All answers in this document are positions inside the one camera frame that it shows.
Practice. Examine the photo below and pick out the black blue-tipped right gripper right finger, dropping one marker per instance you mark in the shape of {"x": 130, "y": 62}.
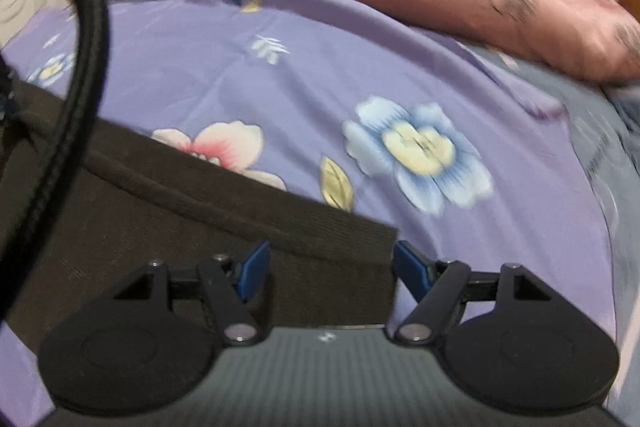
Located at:
{"x": 442, "y": 289}

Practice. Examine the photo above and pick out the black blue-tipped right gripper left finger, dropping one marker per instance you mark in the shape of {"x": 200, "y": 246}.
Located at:
{"x": 223, "y": 285}

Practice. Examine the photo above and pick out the black knit pants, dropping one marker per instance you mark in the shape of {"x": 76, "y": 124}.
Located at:
{"x": 135, "y": 200}

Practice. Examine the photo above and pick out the purple floral bed sheet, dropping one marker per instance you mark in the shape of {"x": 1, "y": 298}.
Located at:
{"x": 340, "y": 104}

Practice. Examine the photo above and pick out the grey-blue plush blanket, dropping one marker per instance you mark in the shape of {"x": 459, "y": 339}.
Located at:
{"x": 601, "y": 142}

